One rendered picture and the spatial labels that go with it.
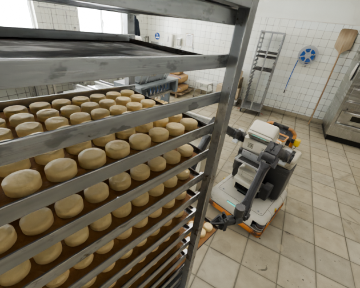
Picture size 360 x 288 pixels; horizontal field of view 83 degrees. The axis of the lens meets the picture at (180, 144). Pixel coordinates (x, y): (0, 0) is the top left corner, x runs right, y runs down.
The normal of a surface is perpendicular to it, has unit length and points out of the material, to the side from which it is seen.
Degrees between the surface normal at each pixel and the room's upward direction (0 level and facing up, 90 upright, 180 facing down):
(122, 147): 0
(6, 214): 90
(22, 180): 0
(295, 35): 90
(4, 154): 90
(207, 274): 0
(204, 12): 90
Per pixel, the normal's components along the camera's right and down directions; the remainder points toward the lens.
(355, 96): -0.48, 0.40
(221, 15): 0.72, 0.42
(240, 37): -0.69, 0.30
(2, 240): 0.11, -0.86
